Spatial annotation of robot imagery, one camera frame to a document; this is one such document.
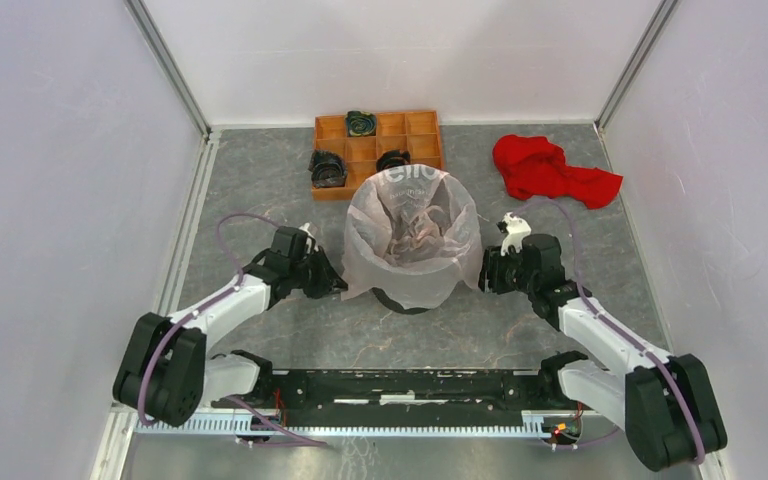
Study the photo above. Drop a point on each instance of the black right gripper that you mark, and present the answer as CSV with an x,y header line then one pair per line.
x,y
489,279

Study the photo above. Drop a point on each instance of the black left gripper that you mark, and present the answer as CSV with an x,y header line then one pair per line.
x,y
330,281

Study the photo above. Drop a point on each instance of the black plastic trash bin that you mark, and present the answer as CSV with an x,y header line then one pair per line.
x,y
394,306

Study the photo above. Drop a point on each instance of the pink plastic trash bag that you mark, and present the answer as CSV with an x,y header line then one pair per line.
x,y
414,232

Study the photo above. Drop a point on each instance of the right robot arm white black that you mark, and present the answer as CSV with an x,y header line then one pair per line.
x,y
664,403

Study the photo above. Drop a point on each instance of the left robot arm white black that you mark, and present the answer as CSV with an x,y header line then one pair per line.
x,y
166,373

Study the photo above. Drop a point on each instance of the rolled dark belt left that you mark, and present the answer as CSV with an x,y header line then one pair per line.
x,y
327,169

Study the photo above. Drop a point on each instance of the red cloth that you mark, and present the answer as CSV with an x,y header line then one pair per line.
x,y
534,166

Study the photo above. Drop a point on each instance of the rolled black belt orange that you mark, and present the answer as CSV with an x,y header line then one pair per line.
x,y
393,159

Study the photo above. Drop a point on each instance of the rolled dark belt green yellow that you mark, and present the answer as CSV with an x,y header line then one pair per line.
x,y
360,123

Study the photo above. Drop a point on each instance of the orange wooden compartment tray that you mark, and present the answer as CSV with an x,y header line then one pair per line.
x,y
415,132

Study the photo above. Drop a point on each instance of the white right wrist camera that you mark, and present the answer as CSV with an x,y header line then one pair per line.
x,y
515,229

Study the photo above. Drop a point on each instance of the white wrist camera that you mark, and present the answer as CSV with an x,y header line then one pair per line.
x,y
311,243
515,229

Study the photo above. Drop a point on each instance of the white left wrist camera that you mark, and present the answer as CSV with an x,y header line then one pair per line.
x,y
311,243

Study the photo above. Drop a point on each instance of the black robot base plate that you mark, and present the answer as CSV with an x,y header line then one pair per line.
x,y
389,398

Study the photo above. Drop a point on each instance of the slotted white cable duct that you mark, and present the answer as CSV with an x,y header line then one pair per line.
x,y
246,425

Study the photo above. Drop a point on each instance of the aluminium frame post right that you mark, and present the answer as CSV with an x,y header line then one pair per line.
x,y
654,29

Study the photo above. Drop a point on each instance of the aluminium frame post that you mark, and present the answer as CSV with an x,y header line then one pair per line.
x,y
160,50
654,29

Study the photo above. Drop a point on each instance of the aluminium frame post left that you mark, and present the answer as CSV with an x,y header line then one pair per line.
x,y
160,50

